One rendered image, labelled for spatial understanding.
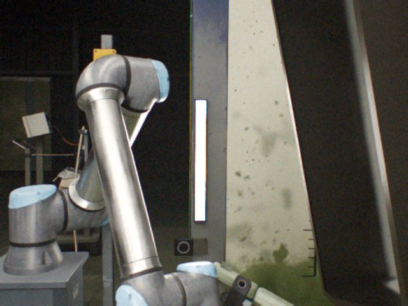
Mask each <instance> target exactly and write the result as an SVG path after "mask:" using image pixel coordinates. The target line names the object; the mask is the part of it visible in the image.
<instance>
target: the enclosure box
mask: <svg viewBox="0 0 408 306"><path fill-rule="evenodd" d="M271 5H272V11H273V18H274V22H275V29H276V33H277V40H278V44H279V51H280V58H281V62H282V68H283V73H284V79H285V84H286V90H287V94H288V101H289V108H290V112H291V119H292V123H293V130H294V134H295V140H296V148H297V151H298V158H299V163H300V169H301V174H302V180H303V187H304V191H305V198H306V202H307V209H308V213H309V220H310V227H311V231H312V234H313V238H314V245H315V249H316V256H317V262H318V267H319V273H320V278H321V284H322V289H323V293H324V294H325V295H326V296H327V297H328V298H329V299H330V300H331V301H332V302H333V303H334V304H335V305H336V306H408V0H271Z"/></svg>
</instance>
